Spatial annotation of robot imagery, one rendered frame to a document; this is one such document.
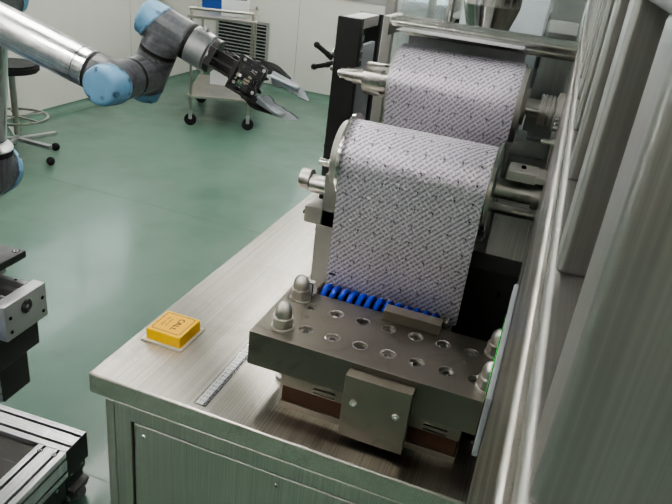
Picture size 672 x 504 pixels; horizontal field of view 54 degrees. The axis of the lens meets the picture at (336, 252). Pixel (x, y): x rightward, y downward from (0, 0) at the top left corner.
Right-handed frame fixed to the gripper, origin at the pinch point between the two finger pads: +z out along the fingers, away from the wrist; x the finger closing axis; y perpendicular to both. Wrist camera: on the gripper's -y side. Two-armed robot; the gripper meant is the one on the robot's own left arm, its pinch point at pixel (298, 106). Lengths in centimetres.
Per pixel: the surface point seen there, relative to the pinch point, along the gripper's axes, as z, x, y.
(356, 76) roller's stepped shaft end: 7.2, 11.2, 2.8
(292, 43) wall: -78, 16, -573
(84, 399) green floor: -20, -132, -74
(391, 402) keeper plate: 36, -25, 51
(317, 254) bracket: 17.9, -20.5, 17.9
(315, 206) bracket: 12.9, -12.5, 19.6
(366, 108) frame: 12.5, 6.7, -16.6
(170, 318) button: 0.5, -43.0, 25.1
